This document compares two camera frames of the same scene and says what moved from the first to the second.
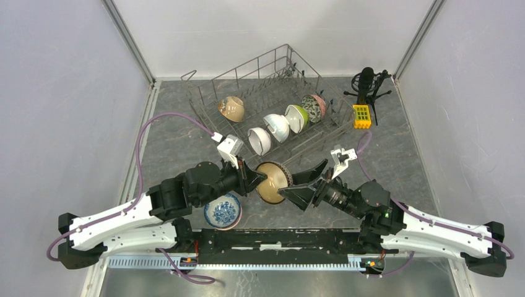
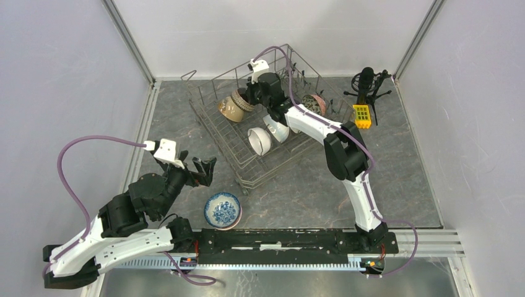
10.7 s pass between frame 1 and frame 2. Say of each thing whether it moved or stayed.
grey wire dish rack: stayed
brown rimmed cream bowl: moved
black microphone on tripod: stayed
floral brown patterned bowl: stayed
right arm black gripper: moved
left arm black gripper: moved
